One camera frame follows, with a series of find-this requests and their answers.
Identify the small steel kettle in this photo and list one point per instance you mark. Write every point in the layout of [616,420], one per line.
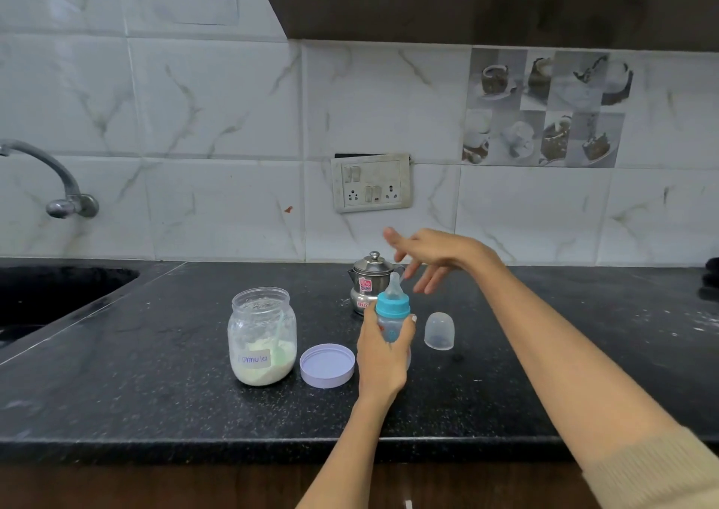
[368,281]

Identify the beige knit sleeve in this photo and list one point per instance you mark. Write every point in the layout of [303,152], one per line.
[663,475]

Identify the clear formula powder jar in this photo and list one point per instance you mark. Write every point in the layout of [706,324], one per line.
[253,323]

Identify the person's left forearm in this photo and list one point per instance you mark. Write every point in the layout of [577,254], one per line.
[348,458]

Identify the chrome curved wall faucet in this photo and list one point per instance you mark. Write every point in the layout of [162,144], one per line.
[73,205]

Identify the black cloth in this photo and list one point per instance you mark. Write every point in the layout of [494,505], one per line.
[712,270]

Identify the person's left hand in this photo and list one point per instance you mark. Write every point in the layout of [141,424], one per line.
[382,368]

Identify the dark wooden wall cabinet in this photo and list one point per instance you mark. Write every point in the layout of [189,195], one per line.
[477,3]

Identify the clear printed baby bottle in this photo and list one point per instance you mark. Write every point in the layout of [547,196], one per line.
[393,329]

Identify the black kitchen sink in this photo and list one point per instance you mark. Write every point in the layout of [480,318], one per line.
[50,301]

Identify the brown wooden base cabinet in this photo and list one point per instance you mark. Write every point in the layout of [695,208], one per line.
[168,489]

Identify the white switch socket board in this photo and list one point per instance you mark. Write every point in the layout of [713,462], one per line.
[371,184]

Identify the person's right hand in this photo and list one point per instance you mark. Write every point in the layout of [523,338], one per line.
[444,250]

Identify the lavender plastic jar lid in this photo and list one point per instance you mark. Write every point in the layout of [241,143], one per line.
[327,365]

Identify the person's right forearm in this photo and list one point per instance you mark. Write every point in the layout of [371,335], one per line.
[562,368]

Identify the clear dome bottle cap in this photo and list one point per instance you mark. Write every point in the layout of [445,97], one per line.
[439,332]

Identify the white measuring scoop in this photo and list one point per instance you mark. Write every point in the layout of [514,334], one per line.
[278,332]

